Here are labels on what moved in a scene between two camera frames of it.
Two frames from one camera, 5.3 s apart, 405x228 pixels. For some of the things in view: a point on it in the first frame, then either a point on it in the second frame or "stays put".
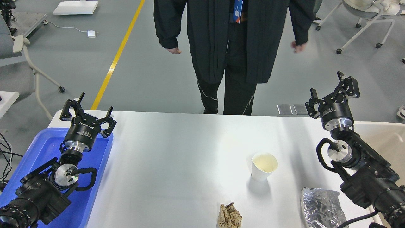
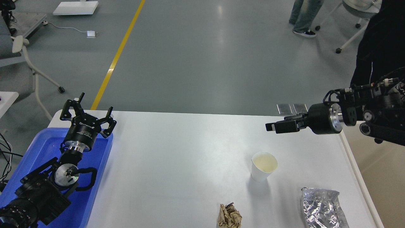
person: (233, 44) → (381, 49)
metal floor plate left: (284, 109) stays put
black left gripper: (84, 130) stays put
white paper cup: (263, 164) stays put
